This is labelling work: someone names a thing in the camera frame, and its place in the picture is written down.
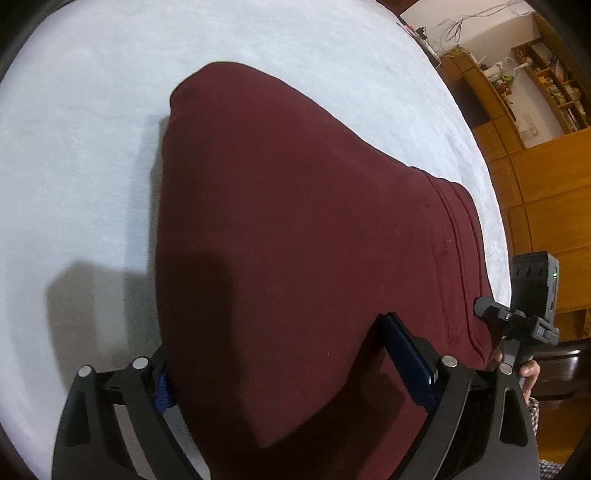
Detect white bed sheet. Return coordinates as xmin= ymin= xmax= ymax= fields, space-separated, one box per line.
xmin=1 ymin=1 xmax=511 ymax=479

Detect wooden wardrobe cabinet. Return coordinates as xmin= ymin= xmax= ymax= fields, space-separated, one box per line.
xmin=439 ymin=52 xmax=590 ymax=457

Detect maroon pants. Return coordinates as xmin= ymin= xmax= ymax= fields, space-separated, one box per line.
xmin=155 ymin=63 xmax=498 ymax=479

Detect wooden wall shelf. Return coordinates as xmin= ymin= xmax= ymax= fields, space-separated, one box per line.
xmin=512 ymin=13 xmax=590 ymax=135

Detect person's right hand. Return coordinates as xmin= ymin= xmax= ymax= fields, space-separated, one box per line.
xmin=490 ymin=348 xmax=541 ymax=403

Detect checkered right sleeve forearm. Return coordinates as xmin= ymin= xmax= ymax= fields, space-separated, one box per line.
xmin=526 ymin=396 xmax=567 ymax=480

